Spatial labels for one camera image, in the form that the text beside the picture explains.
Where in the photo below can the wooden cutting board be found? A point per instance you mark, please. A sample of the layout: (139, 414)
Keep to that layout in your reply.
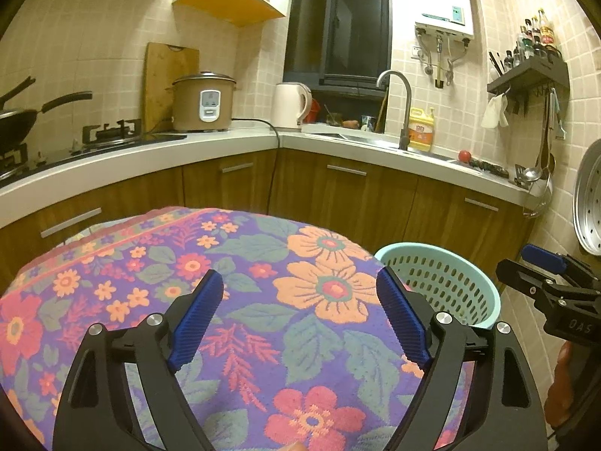
(164, 80)

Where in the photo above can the person's right hand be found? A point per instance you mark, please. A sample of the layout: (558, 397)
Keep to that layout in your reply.
(561, 385)

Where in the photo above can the wooden kitchen cabinet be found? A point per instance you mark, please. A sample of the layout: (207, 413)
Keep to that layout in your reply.
(305, 192)

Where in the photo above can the white kitchen countertop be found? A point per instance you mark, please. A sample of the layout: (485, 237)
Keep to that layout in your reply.
(234, 138)

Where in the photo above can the hanging peeler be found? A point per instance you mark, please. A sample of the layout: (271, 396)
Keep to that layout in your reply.
(558, 117)

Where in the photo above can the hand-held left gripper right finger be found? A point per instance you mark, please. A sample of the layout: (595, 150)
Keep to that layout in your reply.
(404, 319)

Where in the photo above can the white electric kettle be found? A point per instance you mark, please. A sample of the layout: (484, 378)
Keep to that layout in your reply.
(289, 105)

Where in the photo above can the black gas stove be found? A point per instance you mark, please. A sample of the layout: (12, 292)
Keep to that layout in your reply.
(108, 136)

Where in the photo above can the steel ladle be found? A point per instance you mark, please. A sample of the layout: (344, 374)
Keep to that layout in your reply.
(533, 174)

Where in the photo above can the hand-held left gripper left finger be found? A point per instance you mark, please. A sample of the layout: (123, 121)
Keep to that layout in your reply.
(197, 319)

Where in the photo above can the floral printed cloth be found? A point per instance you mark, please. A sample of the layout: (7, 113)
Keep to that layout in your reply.
(258, 338)

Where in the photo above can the brown rice cooker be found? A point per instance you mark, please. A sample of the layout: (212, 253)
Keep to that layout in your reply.
(197, 103)

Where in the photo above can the row of seasoning bottles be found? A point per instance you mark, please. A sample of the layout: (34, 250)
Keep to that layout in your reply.
(540, 40)

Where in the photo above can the round metal steamer tray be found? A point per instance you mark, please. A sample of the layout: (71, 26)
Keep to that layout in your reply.
(589, 202)

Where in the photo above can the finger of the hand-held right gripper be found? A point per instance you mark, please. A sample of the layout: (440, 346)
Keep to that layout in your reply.
(542, 257)
(521, 278)

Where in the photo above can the white wall socket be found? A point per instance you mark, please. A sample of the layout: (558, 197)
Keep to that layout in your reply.
(416, 51)

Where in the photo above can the red tomato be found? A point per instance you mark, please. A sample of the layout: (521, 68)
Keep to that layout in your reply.
(465, 156)

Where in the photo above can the white hanging cloth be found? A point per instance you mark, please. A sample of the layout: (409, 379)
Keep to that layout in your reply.
(495, 110)

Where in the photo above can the dark kitchen window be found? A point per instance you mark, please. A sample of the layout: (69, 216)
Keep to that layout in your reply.
(338, 23)

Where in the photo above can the black spatula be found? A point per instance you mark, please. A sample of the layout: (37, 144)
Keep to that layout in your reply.
(16, 91)

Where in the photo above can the yellow dish soap bottle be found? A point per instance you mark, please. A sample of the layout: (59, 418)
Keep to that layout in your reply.
(421, 131)

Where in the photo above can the steel kitchen sink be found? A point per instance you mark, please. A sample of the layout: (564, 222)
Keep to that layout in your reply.
(366, 137)

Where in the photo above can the steel kitchen faucet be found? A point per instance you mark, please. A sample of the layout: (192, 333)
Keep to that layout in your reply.
(406, 103)

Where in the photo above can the light blue perforated basket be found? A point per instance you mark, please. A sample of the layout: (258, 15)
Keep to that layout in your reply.
(446, 282)

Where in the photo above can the black wok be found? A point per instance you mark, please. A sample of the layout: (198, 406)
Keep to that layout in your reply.
(19, 124)

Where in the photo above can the black wall shelf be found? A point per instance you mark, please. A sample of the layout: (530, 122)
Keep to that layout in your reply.
(530, 73)

